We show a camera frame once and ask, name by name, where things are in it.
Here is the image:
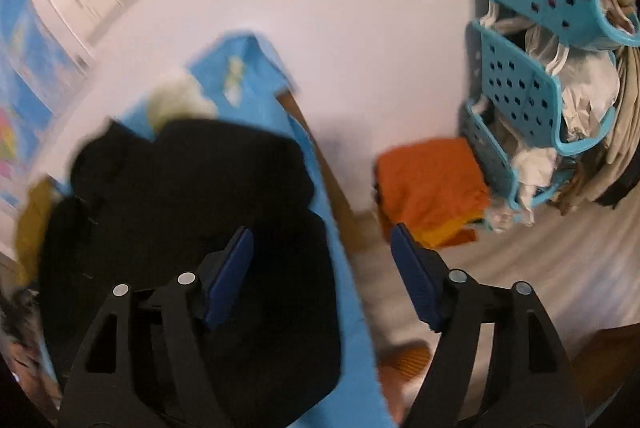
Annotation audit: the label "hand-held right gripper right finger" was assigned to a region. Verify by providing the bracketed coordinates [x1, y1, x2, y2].
[390, 222, 586, 428]

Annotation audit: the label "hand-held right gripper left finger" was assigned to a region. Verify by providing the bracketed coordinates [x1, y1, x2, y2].
[57, 227, 256, 428]

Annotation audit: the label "black garment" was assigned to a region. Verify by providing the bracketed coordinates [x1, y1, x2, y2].
[39, 118, 343, 428]

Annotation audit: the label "clothes in baskets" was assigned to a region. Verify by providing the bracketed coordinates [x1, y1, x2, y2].
[565, 0, 640, 215]

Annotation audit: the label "mustard folded cloth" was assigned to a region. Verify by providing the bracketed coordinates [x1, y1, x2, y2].
[417, 219, 478, 250]

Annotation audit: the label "orange ribbed object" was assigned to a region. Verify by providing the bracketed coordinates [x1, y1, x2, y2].
[377, 342, 432, 424]

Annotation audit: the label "orange folded cloth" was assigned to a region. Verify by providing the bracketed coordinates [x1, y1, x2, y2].
[376, 138, 491, 236]

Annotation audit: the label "blue floral bed sheet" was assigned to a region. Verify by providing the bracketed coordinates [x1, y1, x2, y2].
[115, 32, 396, 428]

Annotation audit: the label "white crumpled cloth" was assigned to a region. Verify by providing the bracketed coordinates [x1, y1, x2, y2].
[525, 23, 621, 144]
[485, 143, 560, 230]

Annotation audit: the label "yellow cloth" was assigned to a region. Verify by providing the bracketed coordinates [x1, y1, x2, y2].
[14, 180, 62, 289]

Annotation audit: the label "brown wooden furniture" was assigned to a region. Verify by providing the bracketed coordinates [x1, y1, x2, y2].
[570, 323, 637, 424]

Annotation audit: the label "colourful wall poster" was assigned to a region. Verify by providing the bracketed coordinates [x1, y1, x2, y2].
[0, 0, 91, 219]

